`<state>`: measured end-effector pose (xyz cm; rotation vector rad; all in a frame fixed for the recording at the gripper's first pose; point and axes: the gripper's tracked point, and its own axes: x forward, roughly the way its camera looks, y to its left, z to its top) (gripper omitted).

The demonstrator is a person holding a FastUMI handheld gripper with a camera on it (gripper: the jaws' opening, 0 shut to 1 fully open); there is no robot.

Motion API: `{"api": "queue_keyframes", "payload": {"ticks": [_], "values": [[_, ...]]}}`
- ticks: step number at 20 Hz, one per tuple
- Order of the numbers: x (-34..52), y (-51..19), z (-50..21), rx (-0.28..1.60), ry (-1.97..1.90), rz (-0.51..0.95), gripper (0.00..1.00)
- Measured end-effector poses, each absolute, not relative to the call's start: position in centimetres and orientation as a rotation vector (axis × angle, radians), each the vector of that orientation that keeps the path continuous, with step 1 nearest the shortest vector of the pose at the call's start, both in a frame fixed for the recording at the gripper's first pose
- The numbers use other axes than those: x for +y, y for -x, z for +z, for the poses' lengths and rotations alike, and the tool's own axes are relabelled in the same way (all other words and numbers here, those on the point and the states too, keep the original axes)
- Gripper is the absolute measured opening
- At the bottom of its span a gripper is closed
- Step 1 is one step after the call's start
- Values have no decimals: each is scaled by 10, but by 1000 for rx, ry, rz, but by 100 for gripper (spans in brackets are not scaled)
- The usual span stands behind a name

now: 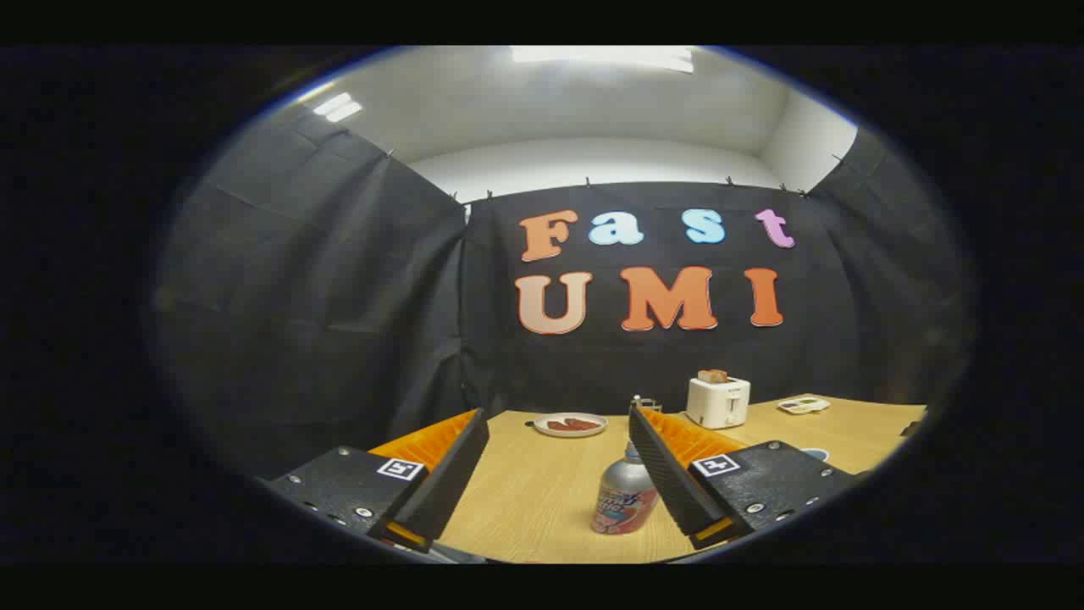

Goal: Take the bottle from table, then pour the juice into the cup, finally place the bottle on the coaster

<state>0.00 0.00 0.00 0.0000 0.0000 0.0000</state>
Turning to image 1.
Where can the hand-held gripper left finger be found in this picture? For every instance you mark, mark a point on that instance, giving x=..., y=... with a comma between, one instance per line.
x=447, y=483

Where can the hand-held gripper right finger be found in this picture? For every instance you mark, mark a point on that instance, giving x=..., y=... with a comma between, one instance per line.
x=669, y=474

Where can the silver juice bottle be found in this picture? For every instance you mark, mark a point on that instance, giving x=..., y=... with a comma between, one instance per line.
x=622, y=500

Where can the white cup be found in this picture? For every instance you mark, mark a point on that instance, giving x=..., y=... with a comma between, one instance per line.
x=816, y=455

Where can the white toaster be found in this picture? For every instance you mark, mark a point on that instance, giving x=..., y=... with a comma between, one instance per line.
x=718, y=405

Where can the wooden table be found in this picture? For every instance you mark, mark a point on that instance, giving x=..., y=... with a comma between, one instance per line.
x=542, y=491

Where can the toast slice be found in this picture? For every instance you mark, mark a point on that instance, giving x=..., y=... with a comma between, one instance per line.
x=712, y=375

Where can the red meat slices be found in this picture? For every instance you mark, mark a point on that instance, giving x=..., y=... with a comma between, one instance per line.
x=572, y=424

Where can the white round plate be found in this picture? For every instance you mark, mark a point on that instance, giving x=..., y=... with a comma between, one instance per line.
x=542, y=429

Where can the white divided dish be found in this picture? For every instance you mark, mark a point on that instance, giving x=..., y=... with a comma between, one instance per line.
x=803, y=405

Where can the small ceiling light panel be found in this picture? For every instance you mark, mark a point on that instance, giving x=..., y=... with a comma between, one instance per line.
x=337, y=107

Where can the large ceiling light panel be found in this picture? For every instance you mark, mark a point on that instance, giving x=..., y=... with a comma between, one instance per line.
x=601, y=56

